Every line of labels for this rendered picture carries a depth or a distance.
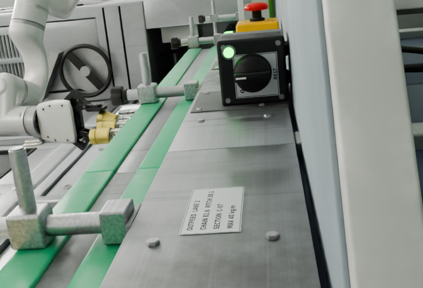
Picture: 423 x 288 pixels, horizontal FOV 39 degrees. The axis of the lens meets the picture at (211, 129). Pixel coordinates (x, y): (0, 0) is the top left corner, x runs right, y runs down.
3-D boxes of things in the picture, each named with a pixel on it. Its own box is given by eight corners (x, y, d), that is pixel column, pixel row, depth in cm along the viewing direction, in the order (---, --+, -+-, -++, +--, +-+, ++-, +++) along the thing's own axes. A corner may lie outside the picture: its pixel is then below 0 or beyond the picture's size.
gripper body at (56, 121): (34, 145, 141) (74, 145, 137) (26, 103, 139) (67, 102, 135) (52, 137, 148) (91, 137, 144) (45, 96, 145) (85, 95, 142)
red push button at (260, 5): (245, 23, 102) (244, 2, 102) (269, 21, 102) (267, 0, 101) (245, 25, 99) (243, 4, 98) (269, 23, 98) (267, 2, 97)
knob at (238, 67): (272, 89, 71) (273, 95, 67) (235, 92, 71) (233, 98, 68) (270, 51, 69) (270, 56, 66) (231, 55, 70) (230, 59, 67)
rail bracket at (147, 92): (203, 95, 89) (116, 102, 90) (198, 46, 87) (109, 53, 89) (200, 101, 85) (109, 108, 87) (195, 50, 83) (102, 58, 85)
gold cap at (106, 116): (117, 127, 139) (99, 122, 140) (121, 113, 139) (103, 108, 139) (112, 130, 136) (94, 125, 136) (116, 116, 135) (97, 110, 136)
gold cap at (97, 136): (109, 125, 125) (88, 126, 125) (108, 141, 124) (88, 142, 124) (113, 130, 128) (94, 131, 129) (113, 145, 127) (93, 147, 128)
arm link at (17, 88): (12, 80, 153) (-13, 70, 144) (47, 79, 149) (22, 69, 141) (5, 138, 150) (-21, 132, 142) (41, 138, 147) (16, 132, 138)
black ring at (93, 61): (118, 93, 238) (67, 97, 240) (110, 40, 232) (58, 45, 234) (115, 96, 233) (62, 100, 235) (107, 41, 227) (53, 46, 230)
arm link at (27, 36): (31, 19, 145) (12, 103, 142) (62, 36, 156) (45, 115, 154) (3, 17, 148) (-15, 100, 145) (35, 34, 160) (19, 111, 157)
